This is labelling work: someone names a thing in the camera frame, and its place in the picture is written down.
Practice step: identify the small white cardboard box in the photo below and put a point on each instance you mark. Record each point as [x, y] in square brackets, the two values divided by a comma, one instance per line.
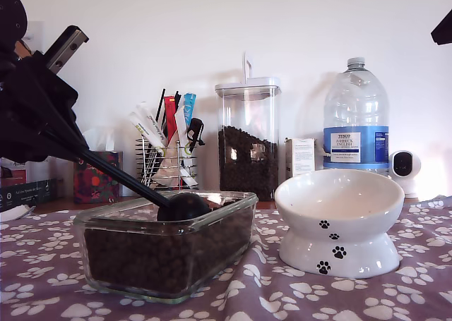
[300, 155]

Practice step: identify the brown cat food kibble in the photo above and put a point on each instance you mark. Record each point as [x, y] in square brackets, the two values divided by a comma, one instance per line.
[159, 261]
[247, 173]

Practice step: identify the floral tissue box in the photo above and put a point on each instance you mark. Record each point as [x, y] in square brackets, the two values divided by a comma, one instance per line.
[92, 188]

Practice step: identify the red-labelled tin can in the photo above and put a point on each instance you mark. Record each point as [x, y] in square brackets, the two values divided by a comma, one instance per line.
[14, 173]

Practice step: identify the red sachet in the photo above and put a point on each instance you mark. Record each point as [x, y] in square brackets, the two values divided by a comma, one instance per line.
[171, 120]

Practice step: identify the dark green cardboard tray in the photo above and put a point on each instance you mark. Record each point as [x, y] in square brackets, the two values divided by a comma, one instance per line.
[28, 194]

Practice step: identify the white plate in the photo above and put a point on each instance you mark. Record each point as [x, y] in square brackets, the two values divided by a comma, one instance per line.
[14, 213]

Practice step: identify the black clip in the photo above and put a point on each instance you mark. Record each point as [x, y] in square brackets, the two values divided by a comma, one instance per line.
[196, 125]

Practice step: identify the tall clear white-lidded jar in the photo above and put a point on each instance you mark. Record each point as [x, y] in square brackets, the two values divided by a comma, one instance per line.
[247, 106]

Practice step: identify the black plastic measuring spoon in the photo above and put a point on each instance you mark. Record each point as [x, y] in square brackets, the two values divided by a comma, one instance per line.
[183, 206]

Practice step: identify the black straw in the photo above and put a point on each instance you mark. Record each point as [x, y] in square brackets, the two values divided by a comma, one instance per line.
[160, 106]

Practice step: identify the white black-print sachet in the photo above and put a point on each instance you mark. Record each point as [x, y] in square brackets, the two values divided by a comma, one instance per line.
[148, 116]

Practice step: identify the white tissue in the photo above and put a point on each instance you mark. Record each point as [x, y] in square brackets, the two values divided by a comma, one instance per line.
[100, 139]

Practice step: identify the large clear water bottle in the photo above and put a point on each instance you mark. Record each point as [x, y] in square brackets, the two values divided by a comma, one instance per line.
[353, 106]

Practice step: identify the white paw-print cat bowl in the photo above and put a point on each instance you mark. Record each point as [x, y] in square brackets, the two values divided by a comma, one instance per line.
[339, 229]

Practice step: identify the plain white tin can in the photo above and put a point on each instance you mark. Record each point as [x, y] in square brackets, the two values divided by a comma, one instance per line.
[44, 171]

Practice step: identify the small white round camera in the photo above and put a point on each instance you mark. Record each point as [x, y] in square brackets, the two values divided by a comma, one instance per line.
[406, 166]

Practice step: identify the beige paper packet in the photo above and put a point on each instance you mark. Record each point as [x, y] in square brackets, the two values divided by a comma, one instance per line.
[169, 169]

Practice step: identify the white green-print sachet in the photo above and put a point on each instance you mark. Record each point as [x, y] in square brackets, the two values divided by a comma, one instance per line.
[144, 130]

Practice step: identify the rectangular glass food container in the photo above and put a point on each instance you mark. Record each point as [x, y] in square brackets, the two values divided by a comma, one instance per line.
[169, 227]

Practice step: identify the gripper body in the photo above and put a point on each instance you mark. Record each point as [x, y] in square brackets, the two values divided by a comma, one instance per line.
[10, 14]

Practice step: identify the plain white sachet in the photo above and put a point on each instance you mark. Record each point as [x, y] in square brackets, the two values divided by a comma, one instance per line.
[181, 123]

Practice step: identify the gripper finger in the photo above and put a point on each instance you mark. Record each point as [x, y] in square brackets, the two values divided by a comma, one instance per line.
[445, 30]
[24, 123]
[58, 95]

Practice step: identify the blue sachet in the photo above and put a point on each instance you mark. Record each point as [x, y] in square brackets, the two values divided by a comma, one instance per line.
[189, 106]

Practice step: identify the purple paw-print tablecloth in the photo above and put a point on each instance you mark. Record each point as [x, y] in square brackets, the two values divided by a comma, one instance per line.
[318, 300]

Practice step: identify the white wall light switch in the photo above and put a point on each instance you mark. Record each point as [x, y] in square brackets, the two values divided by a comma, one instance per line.
[35, 31]

